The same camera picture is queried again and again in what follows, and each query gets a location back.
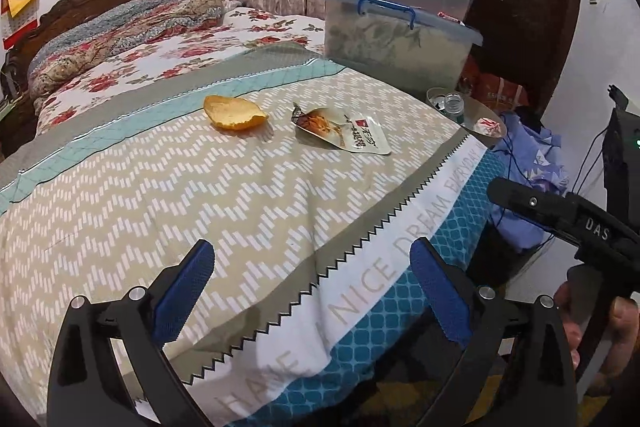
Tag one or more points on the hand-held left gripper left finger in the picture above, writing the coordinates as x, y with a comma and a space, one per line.
185, 287

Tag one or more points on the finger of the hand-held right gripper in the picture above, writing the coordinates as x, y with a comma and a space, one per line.
530, 207

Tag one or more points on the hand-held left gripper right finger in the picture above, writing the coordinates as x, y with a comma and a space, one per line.
440, 292

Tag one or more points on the person's right hand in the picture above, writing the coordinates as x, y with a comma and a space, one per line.
627, 337

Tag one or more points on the purple cloth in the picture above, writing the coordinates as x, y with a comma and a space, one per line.
535, 157

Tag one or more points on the beige zigzag blanket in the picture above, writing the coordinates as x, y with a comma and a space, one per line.
150, 207

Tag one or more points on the small red white packet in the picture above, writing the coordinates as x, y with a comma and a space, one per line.
487, 126

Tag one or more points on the metal plate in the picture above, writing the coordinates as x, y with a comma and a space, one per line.
475, 112

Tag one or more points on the red printed bag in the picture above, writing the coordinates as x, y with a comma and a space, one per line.
500, 89

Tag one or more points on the small clear cup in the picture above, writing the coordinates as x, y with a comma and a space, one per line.
454, 104

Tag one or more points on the yellow cloth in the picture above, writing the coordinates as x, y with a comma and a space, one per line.
595, 412

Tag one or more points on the orange peel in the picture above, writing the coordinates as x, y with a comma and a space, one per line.
235, 112

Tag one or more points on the torn snack wrapper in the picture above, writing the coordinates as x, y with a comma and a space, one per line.
345, 132

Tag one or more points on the wide clear storage box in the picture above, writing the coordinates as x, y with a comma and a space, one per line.
395, 47

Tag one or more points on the floral bed sheet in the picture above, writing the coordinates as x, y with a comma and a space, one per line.
200, 52

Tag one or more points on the folded patchwork quilt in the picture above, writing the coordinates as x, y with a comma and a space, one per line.
125, 32

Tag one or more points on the carved wooden headboard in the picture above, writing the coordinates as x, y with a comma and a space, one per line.
75, 4

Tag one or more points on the red yellow wall calendar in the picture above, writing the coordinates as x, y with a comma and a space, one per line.
20, 2

